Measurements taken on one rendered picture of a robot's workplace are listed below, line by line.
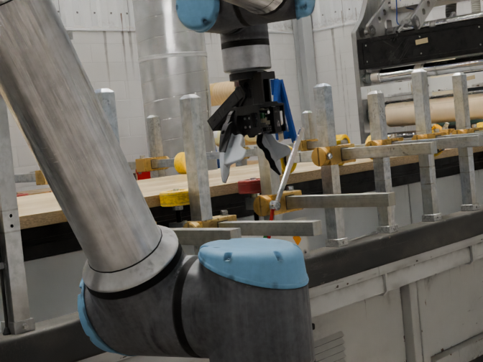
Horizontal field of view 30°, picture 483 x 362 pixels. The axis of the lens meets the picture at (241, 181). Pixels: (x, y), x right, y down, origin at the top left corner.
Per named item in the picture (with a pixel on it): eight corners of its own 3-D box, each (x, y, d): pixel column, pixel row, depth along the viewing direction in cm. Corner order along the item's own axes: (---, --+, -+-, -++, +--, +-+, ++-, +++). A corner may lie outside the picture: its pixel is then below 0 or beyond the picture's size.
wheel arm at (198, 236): (243, 247, 171) (241, 225, 171) (231, 250, 169) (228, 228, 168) (98, 245, 200) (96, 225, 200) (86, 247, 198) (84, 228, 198)
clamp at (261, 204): (303, 209, 229) (301, 189, 228) (269, 216, 219) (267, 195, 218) (286, 210, 232) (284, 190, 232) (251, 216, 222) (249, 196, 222)
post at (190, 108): (221, 302, 206) (200, 93, 204) (210, 306, 204) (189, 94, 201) (210, 302, 209) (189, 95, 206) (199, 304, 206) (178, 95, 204)
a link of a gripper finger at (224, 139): (219, 147, 163) (236, 107, 167) (213, 148, 165) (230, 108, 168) (236, 161, 166) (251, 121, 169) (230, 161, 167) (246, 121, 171)
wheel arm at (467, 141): (484, 146, 244) (484, 132, 244) (478, 146, 242) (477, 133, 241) (336, 156, 278) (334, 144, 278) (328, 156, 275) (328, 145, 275)
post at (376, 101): (398, 255, 262) (383, 90, 259) (392, 257, 259) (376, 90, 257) (387, 254, 264) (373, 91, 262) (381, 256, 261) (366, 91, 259)
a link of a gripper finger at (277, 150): (297, 174, 171) (274, 137, 167) (274, 175, 176) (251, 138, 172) (305, 163, 173) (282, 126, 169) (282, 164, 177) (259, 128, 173)
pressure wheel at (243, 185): (278, 219, 233) (274, 175, 233) (258, 223, 227) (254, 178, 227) (255, 220, 239) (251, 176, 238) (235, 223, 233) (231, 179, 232)
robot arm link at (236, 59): (211, 51, 167) (248, 51, 174) (213, 77, 168) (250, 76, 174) (245, 44, 161) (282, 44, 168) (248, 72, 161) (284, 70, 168)
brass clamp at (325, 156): (358, 161, 246) (356, 143, 246) (328, 166, 236) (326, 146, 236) (339, 162, 250) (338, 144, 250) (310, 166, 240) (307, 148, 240)
